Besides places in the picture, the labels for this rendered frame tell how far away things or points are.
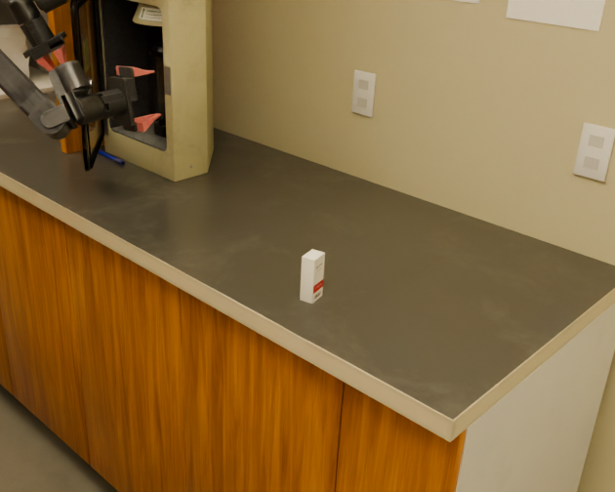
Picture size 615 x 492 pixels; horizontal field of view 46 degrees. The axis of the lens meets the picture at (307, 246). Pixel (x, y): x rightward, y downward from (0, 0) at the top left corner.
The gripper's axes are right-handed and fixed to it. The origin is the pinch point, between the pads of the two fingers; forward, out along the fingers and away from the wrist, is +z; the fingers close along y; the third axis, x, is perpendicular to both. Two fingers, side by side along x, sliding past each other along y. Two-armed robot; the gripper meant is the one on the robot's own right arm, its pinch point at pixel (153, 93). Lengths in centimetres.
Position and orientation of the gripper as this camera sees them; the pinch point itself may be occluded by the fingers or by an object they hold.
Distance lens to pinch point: 172.2
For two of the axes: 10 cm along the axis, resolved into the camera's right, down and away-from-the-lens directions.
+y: -0.7, -9.2, -3.8
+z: 6.7, -3.3, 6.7
